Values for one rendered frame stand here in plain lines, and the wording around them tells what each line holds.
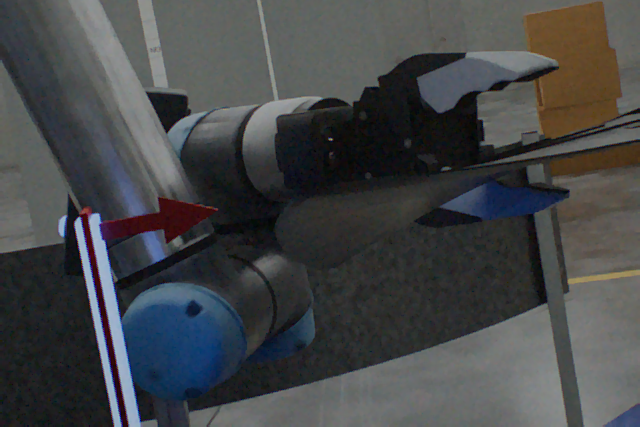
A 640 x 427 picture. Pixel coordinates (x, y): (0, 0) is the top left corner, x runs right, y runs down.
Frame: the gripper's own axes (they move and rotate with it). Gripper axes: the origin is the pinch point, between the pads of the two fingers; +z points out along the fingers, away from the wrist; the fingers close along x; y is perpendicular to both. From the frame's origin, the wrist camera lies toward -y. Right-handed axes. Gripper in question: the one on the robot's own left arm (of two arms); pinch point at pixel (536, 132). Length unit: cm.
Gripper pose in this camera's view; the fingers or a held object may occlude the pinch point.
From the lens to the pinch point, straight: 65.7
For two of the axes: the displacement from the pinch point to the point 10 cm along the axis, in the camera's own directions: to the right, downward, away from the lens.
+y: 7.2, -1.0, 6.8
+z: 6.8, -0.4, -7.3
